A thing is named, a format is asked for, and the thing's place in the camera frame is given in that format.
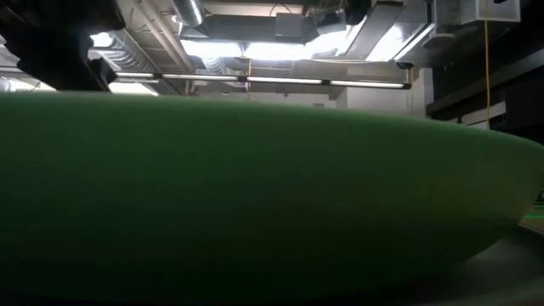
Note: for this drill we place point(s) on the light green bowl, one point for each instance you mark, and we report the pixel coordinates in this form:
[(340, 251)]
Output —
[(255, 200)]

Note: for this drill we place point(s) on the wall vent grille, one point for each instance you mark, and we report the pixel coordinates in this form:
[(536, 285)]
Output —
[(319, 105)]

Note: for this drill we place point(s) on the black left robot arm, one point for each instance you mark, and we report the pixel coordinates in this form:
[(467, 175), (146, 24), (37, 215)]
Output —
[(64, 13)]

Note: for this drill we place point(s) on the black security camera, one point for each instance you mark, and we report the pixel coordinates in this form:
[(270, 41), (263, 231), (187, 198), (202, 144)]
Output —
[(404, 65)]

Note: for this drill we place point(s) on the white ceiling box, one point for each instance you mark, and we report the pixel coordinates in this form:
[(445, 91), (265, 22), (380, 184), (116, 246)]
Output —
[(489, 10)]

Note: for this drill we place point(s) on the long ceiling light bar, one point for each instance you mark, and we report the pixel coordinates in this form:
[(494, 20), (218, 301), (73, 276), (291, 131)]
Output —
[(280, 80)]

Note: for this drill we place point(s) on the grey ceiling duct unit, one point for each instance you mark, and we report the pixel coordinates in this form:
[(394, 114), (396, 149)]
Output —
[(293, 25)]

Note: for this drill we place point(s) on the round silver air duct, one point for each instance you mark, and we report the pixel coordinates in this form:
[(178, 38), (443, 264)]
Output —
[(189, 12)]

